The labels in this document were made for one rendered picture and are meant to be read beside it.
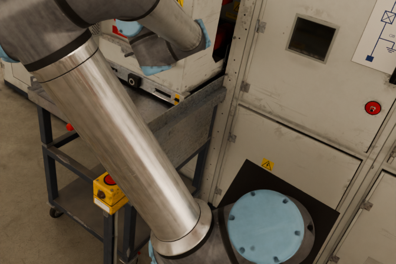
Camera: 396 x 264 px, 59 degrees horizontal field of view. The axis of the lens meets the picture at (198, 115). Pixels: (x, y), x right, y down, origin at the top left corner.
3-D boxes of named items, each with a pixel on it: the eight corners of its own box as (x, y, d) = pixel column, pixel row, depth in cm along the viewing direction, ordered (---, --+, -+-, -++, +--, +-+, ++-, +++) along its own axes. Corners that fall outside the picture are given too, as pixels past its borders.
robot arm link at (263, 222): (316, 251, 81) (315, 252, 65) (247, 272, 84) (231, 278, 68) (291, 188, 87) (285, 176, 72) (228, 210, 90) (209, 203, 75)
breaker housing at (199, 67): (181, 96, 150) (198, -20, 123) (98, 57, 169) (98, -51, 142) (235, 63, 188) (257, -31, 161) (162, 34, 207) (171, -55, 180)
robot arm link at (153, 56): (175, 66, 103) (158, 26, 102) (141, 81, 105) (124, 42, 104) (181, 64, 112) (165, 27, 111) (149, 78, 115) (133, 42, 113)
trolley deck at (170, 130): (135, 164, 128) (136, 152, 125) (28, 99, 152) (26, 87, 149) (224, 98, 178) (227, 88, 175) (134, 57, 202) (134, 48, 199)
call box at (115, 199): (111, 216, 106) (111, 193, 101) (92, 203, 109) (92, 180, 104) (129, 201, 112) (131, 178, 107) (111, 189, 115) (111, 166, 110)
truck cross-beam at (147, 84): (182, 108, 151) (184, 96, 147) (93, 65, 171) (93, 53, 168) (188, 104, 154) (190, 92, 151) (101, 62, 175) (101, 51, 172)
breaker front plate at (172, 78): (178, 97, 149) (194, -18, 123) (98, 58, 168) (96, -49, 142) (180, 96, 150) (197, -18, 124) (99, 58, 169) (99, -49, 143)
